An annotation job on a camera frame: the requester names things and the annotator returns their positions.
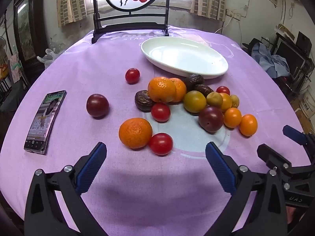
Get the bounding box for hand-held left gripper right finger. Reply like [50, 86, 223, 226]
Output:
[204, 142, 288, 236]

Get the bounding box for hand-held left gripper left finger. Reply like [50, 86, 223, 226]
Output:
[24, 142, 107, 236]

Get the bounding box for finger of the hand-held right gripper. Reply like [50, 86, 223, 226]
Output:
[283, 125, 315, 153]
[257, 144, 315, 177]

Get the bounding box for orange cherry tomato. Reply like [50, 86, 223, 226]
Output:
[239, 114, 258, 136]
[219, 93, 232, 112]
[224, 107, 242, 128]

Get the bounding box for dark purple plum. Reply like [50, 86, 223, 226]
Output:
[86, 94, 109, 117]
[198, 106, 224, 133]

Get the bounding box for tangerine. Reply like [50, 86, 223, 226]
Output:
[148, 77, 177, 103]
[170, 78, 187, 103]
[119, 117, 153, 149]

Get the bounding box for dark brown passion fruit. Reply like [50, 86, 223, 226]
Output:
[193, 85, 214, 97]
[134, 90, 156, 112]
[184, 74, 205, 91]

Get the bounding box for white oval plate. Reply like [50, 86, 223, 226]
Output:
[141, 37, 229, 79]

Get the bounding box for cardboard box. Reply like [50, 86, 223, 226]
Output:
[293, 88, 315, 128]

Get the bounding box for smartphone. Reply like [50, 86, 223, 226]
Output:
[24, 90, 67, 155]

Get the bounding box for large yellow-green plum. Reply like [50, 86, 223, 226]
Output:
[183, 90, 207, 113]

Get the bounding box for blue clothes pile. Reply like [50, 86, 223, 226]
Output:
[256, 43, 291, 78]

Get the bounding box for black monitor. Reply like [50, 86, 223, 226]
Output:
[274, 41, 307, 77]

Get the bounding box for black box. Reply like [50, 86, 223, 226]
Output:
[296, 31, 312, 53]

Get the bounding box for black bag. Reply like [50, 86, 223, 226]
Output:
[242, 39, 265, 54]

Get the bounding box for white plastic bag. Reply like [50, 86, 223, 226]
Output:
[37, 49, 61, 67]

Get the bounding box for black stand with round painting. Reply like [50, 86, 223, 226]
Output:
[91, 0, 171, 44]

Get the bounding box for dark wooden framed picture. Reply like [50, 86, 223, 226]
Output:
[13, 0, 47, 72]

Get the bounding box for brick-pattern curtain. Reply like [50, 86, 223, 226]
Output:
[57, 0, 87, 27]
[191, 0, 226, 22]

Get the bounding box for white cable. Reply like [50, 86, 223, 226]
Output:
[214, 17, 233, 34]

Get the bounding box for white wall socket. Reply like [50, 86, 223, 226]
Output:
[226, 9, 240, 20]

